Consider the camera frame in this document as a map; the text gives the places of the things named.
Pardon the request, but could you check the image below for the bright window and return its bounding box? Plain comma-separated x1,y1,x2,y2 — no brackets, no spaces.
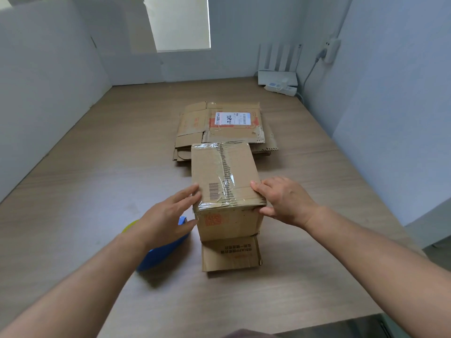
142,0,212,53

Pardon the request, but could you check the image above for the grey power cable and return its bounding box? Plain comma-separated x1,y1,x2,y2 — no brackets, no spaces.
297,48,328,103

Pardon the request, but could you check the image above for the person's right forearm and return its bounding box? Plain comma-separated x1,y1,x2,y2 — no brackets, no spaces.
303,207,451,338

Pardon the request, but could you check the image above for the person's right hand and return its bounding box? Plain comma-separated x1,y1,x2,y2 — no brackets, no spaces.
249,177,320,230

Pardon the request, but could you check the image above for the white router with antennas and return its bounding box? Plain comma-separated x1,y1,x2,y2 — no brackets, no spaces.
257,42,303,87

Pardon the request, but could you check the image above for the person's left forearm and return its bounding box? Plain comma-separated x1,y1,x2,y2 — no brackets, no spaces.
0,230,147,338

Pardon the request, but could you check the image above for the white-labelled cardboard box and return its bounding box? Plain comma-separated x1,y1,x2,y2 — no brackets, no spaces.
174,100,266,149

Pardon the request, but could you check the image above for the stack of cardboard boxes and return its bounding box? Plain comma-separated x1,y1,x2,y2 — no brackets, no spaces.
172,122,280,163

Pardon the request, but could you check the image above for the white power strip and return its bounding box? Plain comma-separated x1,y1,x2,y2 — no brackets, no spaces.
264,82,298,98

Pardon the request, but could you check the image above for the person's left hand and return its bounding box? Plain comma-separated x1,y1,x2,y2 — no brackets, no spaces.
131,183,203,251

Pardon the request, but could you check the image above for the red-printed cardboard box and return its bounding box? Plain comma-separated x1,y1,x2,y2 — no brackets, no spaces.
190,141,268,273

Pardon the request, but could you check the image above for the blue tape dispenser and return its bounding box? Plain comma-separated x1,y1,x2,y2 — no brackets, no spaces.
136,215,191,273

